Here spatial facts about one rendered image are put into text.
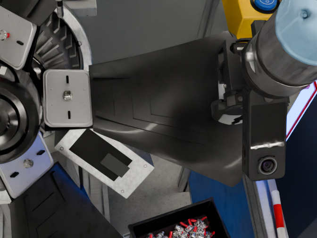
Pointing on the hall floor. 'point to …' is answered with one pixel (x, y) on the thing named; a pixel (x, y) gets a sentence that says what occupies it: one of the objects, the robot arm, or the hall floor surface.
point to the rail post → (183, 183)
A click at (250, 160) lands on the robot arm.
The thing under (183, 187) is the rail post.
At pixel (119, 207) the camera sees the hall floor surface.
